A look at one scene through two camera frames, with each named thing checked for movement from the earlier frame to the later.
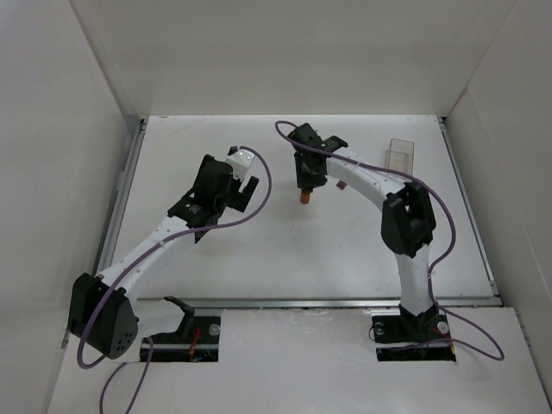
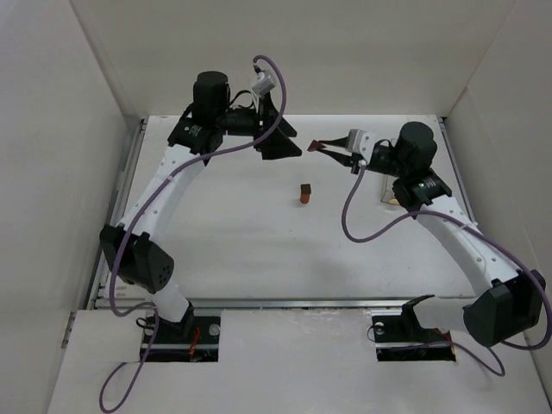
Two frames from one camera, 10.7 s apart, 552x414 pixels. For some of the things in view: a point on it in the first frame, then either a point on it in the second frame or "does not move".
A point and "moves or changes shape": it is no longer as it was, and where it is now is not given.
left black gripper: x=235 y=190 → x=265 y=122
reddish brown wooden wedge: x=341 y=185 moves or changes shape
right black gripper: x=309 y=178 → x=357 y=154
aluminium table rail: x=265 y=303 does not move
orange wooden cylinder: x=304 y=197 does not move
